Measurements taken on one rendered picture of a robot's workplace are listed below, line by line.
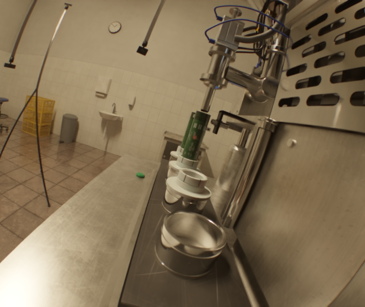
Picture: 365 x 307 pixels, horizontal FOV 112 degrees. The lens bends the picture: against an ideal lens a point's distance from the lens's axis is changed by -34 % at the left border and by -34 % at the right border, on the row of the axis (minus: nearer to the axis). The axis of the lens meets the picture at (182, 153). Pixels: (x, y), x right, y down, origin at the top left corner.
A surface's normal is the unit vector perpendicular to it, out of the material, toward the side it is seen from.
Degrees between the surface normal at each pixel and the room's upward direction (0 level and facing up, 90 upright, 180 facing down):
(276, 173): 90
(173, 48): 90
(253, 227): 90
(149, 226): 0
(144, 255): 0
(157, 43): 90
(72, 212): 0
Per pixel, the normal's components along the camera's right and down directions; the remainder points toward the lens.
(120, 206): 0.30, -0.94
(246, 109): 0.04, 0.20
